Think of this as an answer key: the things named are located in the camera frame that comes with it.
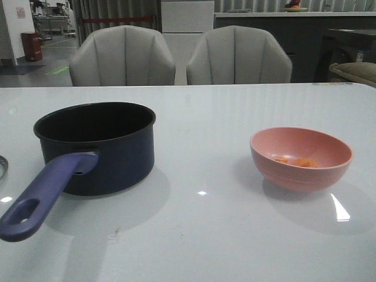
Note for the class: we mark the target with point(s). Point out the pink plastic bowl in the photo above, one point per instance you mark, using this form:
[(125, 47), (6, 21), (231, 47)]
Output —
[(332, 155)]

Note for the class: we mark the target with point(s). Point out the orange ham slices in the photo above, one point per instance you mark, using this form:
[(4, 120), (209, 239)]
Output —
[(301, 162)]

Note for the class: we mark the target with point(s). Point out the glass lid blue knob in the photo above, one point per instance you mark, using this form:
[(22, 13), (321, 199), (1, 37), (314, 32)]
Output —
[(4, 166)]

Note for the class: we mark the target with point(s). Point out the right grey upholstered chair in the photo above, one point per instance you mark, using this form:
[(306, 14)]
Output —
[(238, 55)]

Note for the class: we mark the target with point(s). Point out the grey upholstered chair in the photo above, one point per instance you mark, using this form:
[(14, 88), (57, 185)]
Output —
[(123, 56), (238, 55)]

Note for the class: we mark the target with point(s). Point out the left grey upholstered chair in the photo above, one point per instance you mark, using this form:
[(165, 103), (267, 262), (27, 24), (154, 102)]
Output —
[(123, 56)]

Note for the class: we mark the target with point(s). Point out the white refrigerator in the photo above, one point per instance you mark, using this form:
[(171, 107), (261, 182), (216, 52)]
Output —
[(183, 22)]

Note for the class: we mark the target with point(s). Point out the dark grey counter cabinet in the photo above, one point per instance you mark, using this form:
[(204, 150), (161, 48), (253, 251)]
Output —
[(299, 33)]

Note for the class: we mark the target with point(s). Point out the fruit plate on counter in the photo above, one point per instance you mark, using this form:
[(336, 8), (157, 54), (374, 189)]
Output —
[(294, 6)]

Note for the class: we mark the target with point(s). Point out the red trash bin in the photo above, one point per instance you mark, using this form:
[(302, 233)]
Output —
[(31, 46)]

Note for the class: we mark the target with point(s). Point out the beige sofa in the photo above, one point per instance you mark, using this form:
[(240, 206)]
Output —
[(356, 72)]

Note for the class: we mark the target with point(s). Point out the dark blue saucepan purple handle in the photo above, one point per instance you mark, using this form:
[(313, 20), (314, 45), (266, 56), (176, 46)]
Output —
[(89, 150)]

